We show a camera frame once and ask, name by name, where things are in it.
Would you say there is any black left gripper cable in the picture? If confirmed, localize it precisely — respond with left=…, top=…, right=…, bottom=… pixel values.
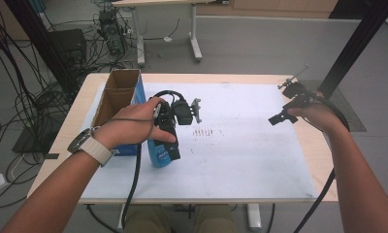
left=120, top=142, right=144, bottom=232

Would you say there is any black metal post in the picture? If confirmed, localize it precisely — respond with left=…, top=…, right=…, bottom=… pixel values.
left=317, top=0, right=388, bottom=99
left=3, top=0, right=82, bottom=98

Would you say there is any light wooden table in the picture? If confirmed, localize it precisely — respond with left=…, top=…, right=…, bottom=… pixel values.
left=26, top=72, right=340, bottom=233

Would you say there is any grey wrist cord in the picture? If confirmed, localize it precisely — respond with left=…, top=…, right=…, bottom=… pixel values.
left=109, top=102, right=163, bottom=146

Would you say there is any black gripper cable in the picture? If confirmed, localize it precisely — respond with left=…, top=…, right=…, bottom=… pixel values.
left=120, top=142, right=144, bottom=232
left=292, top=91, right=352, bottom=233

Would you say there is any person's left leg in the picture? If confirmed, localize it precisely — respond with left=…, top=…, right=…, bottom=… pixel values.
left=123, top=204, right=173, bottom=233

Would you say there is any black cable under table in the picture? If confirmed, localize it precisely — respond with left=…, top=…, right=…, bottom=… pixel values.
left=270, top=203, right=278, bottom=233
left=84, top=203, right=120, bottom=233

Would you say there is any short black looped cable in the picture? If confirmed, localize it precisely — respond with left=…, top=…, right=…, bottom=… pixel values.
left=151, top=89, right=187, bottom=102

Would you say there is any person's left hand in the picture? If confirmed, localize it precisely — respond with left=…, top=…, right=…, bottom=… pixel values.
left=93, top=96, right=178, bottom=151

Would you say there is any person's right leg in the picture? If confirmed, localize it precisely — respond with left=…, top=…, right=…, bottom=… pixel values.
left=193, top=204, right=239, bottom=233

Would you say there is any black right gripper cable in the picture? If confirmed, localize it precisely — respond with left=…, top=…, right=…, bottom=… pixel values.
left=292, top=91, right=352, bottom=233

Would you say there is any bundle of black floor cables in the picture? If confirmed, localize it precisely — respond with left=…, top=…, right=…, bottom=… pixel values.
left=0, top=0, right=136, bottom=209

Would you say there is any white-legged background desk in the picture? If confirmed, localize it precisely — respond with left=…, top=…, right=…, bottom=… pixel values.
left=112, top=0, right=231, bottom=68

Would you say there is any black box on floor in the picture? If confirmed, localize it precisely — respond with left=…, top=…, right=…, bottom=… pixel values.
left=48, top=28, right=87, bottom=66

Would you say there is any person's leg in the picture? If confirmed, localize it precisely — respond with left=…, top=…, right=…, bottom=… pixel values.
left=193, top=204, right=239, bottom=233
left=123, top=204, right=173, bottom=233

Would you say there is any grey computer tower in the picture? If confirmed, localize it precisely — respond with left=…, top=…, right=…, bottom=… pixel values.
left=97, top=8, right=127, bottom=56

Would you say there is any blue plastic bottle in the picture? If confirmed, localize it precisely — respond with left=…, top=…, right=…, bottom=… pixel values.
left=145, top=138, right=180, bottom=169

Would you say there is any white table mat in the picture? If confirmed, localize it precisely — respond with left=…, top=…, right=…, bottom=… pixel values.
left=80, top=82, right=319, bottom=200

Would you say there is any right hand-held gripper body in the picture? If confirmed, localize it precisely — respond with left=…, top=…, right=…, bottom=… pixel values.
left=276, top=63, right=316, bottom=110

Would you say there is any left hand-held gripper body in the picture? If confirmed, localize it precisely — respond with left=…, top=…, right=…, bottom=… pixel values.
left=152, top=96, right=204, bottom=134

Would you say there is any person's right hand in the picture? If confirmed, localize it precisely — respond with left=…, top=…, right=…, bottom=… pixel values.
left=286, top=91, right=344, bottom=135

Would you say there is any wristwatch with white strap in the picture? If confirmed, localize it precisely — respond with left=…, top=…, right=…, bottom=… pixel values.
left=66, top=127, right=115, bottom=168

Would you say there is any blue cardboard box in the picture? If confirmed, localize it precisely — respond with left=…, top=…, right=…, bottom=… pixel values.
left=90, top=68, right=148, bottom=157

